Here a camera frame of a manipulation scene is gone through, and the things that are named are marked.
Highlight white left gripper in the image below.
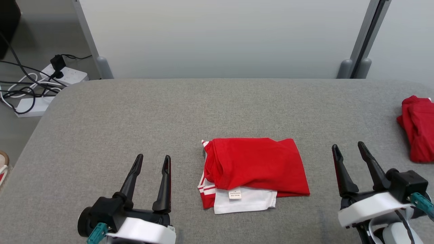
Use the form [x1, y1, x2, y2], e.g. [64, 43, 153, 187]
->
[107, 154, 177, 244]

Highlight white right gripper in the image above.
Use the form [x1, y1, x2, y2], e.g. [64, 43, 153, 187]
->
[331, 141, 416, 228]

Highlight red shorts with white stripe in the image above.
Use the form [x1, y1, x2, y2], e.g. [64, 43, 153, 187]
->
[396, 95, 434, 163]

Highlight red white basketball jersey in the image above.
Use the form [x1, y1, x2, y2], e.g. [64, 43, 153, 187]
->
[198, 137, 311, 215]

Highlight white power strip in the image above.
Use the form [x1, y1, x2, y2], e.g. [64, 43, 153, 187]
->
[15, 96, 55, 118]
[40, 64, 90, 86]

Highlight black plug adapter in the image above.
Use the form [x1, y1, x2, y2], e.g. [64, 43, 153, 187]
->
[50, 54, 67, 79]

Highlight long black power cable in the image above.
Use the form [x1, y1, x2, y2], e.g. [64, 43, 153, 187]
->
[0, 32, 68, 87]

